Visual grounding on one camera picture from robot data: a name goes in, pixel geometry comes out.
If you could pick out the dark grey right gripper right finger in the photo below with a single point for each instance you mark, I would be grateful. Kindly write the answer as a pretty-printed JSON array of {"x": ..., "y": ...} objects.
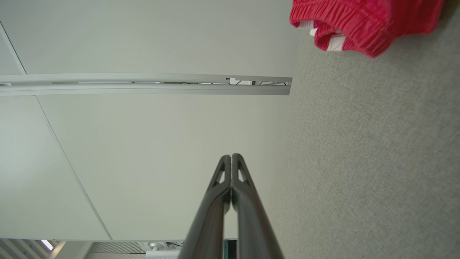
[{"x": 251, "y": 230}]

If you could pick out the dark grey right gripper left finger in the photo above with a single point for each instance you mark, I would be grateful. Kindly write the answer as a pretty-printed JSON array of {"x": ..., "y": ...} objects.
[{"x": 212, "y": 223}]

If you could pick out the red white sports shorts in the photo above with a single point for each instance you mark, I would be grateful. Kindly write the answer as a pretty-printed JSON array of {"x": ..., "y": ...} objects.
[{"x": 366, "y": 18}]

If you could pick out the white ceiling device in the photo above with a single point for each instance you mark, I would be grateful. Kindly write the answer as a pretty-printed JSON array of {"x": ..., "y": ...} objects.
[{"x": 158, "y": 247}]

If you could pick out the grey metal partition post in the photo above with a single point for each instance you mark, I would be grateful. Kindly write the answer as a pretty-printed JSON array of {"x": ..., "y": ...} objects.
[{"x": 107, "y": 90}]

